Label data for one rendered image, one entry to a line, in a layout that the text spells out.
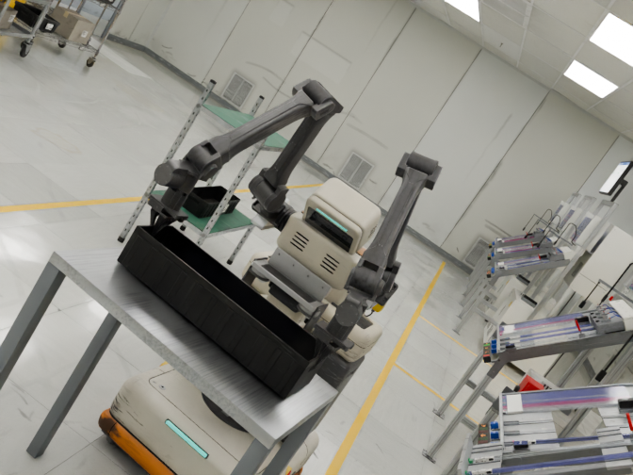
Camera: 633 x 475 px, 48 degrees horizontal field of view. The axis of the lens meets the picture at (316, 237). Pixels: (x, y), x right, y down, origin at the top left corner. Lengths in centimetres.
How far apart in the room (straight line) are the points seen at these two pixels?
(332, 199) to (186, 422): 91
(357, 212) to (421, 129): 924
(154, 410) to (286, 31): 993
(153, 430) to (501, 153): 935
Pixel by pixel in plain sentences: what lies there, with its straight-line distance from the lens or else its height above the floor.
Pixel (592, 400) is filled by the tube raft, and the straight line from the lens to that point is 321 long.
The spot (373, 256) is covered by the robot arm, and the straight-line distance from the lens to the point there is 174.
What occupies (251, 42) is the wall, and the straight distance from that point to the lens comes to 1217.
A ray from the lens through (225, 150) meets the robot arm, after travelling 189.
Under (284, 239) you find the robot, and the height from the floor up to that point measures 98.
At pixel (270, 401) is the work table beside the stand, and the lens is 172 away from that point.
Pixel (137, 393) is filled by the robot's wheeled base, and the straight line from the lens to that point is 256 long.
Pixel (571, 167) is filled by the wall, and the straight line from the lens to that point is 1140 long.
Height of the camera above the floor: 152
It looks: 12 degrees down
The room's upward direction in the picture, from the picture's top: 33 degrees clockwise
